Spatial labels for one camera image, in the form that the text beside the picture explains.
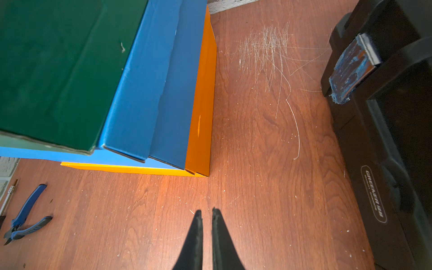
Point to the green shoebox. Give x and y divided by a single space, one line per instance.
61 63

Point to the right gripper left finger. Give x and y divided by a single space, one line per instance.
191 257

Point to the black handled screwdriver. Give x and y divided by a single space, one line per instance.
6 201

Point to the blue handled pliers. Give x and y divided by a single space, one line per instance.
16 231

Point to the black plastic toolbox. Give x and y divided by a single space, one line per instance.
378 83

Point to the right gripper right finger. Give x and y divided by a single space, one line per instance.
225 256

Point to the blue shoebox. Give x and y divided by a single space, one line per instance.
165 53

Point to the orange shoebox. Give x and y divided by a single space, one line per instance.
199 145

